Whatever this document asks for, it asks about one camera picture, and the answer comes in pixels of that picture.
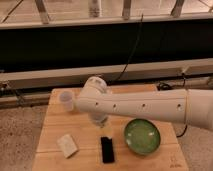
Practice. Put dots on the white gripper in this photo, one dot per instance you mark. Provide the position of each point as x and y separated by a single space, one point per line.
100 120

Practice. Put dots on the white sponge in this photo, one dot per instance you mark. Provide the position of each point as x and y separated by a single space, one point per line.
67 145

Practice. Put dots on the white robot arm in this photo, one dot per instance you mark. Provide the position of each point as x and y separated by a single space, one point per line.
192 107

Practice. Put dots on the translucent ceramic cup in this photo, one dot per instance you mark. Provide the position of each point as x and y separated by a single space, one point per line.
66 98

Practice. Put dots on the black rectangular block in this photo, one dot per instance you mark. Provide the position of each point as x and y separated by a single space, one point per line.
107 150

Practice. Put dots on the green bowl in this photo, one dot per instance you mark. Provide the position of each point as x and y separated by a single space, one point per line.
142 136

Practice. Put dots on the metal rail frame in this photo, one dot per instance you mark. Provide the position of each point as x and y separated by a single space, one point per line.
51 43

